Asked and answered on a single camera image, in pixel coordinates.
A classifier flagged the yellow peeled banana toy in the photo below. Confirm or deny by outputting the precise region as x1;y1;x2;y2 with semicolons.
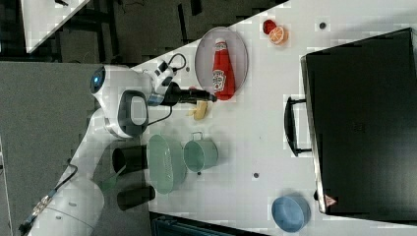
187;100;208;121

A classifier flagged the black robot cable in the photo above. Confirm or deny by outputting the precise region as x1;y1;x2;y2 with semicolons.
19;162;79;235

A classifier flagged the green perforated oval basket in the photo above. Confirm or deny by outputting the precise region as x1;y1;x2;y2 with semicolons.
147;135;187;195

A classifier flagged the black cylinder cup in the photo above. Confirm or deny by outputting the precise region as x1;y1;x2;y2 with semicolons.
112;146;148;175
117;186;155;210

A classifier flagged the orange slice toy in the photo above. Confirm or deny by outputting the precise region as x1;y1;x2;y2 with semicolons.
268;27;288;45

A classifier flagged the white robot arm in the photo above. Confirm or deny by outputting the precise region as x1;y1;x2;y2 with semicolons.
19;62;217;236

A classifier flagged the black toaster oven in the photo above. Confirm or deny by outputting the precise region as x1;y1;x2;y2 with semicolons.
300;28;417;225

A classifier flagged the white side table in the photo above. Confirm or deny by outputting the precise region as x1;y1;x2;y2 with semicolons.
20;0;90;53

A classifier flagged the blue bowl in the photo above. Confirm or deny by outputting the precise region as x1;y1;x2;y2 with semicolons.
271;195;311;233

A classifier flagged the black usb cable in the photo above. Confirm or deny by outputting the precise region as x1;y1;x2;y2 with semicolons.
157;52;187;77

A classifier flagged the red strawberry toy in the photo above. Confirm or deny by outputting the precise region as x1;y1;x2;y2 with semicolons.
263;20;276;35

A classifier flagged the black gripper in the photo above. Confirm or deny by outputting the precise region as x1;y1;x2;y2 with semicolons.
162;83;217;106

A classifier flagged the grey oval plate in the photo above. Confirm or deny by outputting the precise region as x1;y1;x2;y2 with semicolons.
195;28;248;95

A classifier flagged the red ketchup bottle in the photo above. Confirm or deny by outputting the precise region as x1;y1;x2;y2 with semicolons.
212;37;235;100

